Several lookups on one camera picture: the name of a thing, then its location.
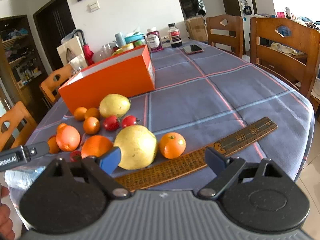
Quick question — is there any large yellow pear front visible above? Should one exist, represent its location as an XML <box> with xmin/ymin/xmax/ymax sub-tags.
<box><xmin>113</xmin><ymin>125</ymin><xmax>157</xmax><ymax>170</ymax></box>

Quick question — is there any red cherry tomato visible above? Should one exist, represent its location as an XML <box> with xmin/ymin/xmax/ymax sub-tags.
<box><xmin>103</xmin><ymin>115</ymin><xmax>120</xmax><ymax>132</ymax></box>
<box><xmin>121</xmin><ymin>115</ymin><xmax>140</xmax><ymax>128</ymax></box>

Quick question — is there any person left hand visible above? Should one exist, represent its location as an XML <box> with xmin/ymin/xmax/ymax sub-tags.
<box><xmin>0</xmin><ymin>184</ymin><xmax>16</xmax><ymax>240</ymax></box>

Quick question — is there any clear plastic bag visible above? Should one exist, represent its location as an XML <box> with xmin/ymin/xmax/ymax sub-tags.
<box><xmin>4</xmin><ymin>166</ymin><xmax>46</xmax><ymax>191</ymax></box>

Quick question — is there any wooden chair near left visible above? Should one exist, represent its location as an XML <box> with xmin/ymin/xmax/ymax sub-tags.
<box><xmin>1</xmin><ymin>101</ymin><xmax>37</xmax><ymax>151</ymax></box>

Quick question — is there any wooden chair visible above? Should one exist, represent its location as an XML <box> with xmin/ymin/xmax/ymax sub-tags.
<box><xmin>206</xmin><ymin>14</ymin><xmax>244</xmax><ymax>58</ymax></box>
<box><xmin>1</xmin><ymin>101</ymin><xmax>37</xmax><ymax>151</ymax></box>
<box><xmin>40</xmin><ymin>64</ymin><xmax>72</xmax><ymax>105</ymax></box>
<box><xmin>250</xmin><ymin>17</ymin><xmax>319</xmax><ymax>98</ymax></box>

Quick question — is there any small mandarin far left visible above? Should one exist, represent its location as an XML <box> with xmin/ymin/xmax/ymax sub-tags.
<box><xmin>47</xmin><ymin>135</ymin><xmax>60</xmax><ymax>154</ymax></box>

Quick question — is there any small red tomato low left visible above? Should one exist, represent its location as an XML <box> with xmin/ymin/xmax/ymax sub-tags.
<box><xmin>69</xmin><ymin>150</ymin><xmax>82</xmax><ymax>163</ymax></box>

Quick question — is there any large pale orange left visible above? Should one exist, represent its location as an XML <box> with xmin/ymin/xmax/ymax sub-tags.
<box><xmin>56</xmin><ymin>125</ymin><xmax>81</xmax><ymax>152</ymax></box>

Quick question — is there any small mandarin behind orange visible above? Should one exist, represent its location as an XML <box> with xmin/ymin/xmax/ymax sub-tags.
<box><xmin>56</xmin><ymin>123</ymin><xmax>67</xmax><ymax>132</ymax></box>

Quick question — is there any large orange front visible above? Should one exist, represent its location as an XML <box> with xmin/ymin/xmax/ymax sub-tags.
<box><xmin>81</xmin><ymin>135</ymin><xmax>113</xmax><ymax>159</ymax></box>

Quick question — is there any carved bamboo ruler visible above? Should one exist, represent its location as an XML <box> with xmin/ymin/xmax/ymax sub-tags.
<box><xmin>116</xmin><ymin>116</ymin><xmax>278</xmax><ymax>191</ymax></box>

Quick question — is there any small mandarin back left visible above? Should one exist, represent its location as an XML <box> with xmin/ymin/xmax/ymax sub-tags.
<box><xmin>73</xmin><ymin>107</ymin><xmax>87</xmax><ymax>121</ymax></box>

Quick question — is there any wooden chair far left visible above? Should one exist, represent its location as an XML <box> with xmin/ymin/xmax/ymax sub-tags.
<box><xmin>40</xmin><ymin>64</ymin><xmax>72</xmax><ymax>105</ymax></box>

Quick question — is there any small mandarin middle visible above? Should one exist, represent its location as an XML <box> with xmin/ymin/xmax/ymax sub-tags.
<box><xmin>83</xmin><ymin>116</ymin><xmax>100</xmax><ymax>135</ymax></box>

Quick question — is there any small mandarin back right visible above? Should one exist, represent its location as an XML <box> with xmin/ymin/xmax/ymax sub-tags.
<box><xmin>84</xmin><ymin>107</ymin><xmax>100</xmax><ymax>120</ymax></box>

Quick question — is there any dark wooden shelf cabinet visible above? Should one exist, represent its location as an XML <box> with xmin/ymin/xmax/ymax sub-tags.
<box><xmin>1</xmin><ymin>15</ymin><xmax>50</xmax><ymax>123</ymax></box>

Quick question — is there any orange mandarin with stem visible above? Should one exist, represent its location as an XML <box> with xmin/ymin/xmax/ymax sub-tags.
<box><xmin>159</xmin><ymin>132</ymin><xmax>186</xmax><ymax>159</ymax></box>

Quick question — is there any yellow pear near box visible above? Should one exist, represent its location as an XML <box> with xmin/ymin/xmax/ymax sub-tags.
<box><xmin>99</xmin><ymin>94</ymin><xmax>131</xmax><ymax>118</ymax></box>

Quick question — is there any white paper bag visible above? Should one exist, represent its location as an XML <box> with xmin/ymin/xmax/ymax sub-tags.
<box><xmin>56</xmin><ymin>36</ymin><xmax>88</xmax><ymax>68</ymax></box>

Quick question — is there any blue plaid tablecloth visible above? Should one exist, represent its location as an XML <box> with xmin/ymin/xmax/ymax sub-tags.
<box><xmin>28</xmin><ymin>44</ymin><xmax>314</xmax><ymax>180</ymax></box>

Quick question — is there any red folded umbrella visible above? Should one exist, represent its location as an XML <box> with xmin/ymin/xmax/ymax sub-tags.
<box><xmin>74</xmin><ymin>29</ymin><xmax>94</xmax><ymax>66</ymax></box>

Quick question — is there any glass jar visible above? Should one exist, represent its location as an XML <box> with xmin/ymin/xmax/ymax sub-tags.
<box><xmin>92</xmin><ymin>42</ymin><xmax>118</xmax><ymax>63</ymax></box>

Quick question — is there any orange cardboard box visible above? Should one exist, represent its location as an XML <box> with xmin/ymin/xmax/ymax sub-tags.
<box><xmin>59</xmin><ymin>45</ymin><xmax>155</xmax><ymax>113</ymax></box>

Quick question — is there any wooden chair near right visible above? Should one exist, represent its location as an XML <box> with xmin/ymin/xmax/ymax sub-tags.
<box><xmin>250</xmin><ymin>17</ymin><xmax>319</xmax><ymax>98</ymax></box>

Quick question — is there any grey blue cup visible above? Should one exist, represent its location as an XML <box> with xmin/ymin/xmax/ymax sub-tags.
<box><xmin>115</xmin><ymin>32</ymin><xmax>126</xmax><ymax>48</ymax></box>

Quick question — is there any cream lidded jar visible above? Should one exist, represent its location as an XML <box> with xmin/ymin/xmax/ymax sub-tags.
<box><xmin>121</xmin><ymin>42</ymin><xmax>135</xmax><ymax>51</ymax></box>

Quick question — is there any smartphone with pink case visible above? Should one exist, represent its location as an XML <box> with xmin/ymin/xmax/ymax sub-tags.
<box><xmin>182</xmin><ymin>44</ymin><xmax>204</xmax><ymax>55</ymax></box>

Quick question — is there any wooden chair far right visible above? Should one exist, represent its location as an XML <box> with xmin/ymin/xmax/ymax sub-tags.
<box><xmin>206</xmin><ymin>14</ymin><xmax>244</xmax><ymax>58</ymax></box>

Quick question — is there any teal plastic container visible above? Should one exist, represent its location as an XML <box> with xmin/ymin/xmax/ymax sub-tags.
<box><xmin>125</xmin><ymin>33</ymin><xmax>145</xmax><ymax>44</ymax></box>

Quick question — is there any cardboard box on floor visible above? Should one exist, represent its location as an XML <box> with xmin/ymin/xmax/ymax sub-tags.
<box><xmin>185</xmin><ymin>16</ymin><xmax>208</xmax><ymax>42</ymax></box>

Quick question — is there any dark glass bottle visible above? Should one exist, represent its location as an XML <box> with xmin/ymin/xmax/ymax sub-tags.
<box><xmin>168</xmin><ymin>23</ymin><xmax>182</xmax><ymax>48</ymax></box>

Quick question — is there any wall switch plate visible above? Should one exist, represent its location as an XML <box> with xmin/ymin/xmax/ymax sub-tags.
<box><xmin>88</xmin><ymin>0</ymin><xmax>100</xmax><ymax>12</ymax></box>

